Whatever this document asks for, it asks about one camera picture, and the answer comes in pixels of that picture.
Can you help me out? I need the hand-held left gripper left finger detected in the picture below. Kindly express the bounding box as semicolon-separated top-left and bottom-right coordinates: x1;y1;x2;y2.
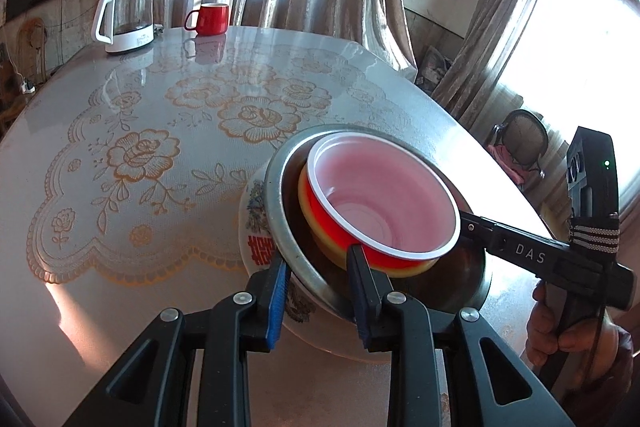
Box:
65;252;291;427

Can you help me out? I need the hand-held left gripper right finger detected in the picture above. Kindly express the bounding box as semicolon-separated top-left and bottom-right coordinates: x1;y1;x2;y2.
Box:
346;245;573;427

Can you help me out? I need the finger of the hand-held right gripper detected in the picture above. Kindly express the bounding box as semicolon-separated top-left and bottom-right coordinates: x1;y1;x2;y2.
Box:
457;209;506;255

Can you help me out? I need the yellow plastic bowl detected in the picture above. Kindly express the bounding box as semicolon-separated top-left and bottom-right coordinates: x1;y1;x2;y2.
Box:
298;159;441;279

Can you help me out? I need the white plate with red print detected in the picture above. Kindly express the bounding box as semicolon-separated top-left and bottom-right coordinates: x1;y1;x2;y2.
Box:
238;162;401;363

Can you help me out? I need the stainless steel bowl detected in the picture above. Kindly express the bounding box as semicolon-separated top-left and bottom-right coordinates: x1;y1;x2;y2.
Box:
263;124;493;323

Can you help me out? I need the red plastic bowl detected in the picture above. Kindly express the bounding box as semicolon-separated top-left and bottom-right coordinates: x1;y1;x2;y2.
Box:
306;133;462;270

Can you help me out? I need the person's right hand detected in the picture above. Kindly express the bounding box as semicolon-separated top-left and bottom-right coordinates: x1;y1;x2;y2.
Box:
526;281;626;413

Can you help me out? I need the pink cloth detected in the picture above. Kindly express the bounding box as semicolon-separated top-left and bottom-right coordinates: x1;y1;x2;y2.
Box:
487;143;531;185

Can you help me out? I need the dark round-backed chair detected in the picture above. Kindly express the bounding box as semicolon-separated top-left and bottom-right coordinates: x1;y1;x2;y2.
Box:
487;109;548;192

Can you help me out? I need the pile of grey sacks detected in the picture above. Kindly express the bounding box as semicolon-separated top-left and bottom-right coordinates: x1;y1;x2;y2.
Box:
416;46;453;92

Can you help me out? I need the red mug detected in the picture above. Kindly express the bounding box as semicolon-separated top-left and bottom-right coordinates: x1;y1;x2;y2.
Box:
183;3;231;36

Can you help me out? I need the white glass electric kettle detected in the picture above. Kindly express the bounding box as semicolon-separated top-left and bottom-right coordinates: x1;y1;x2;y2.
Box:
95;0;157;55

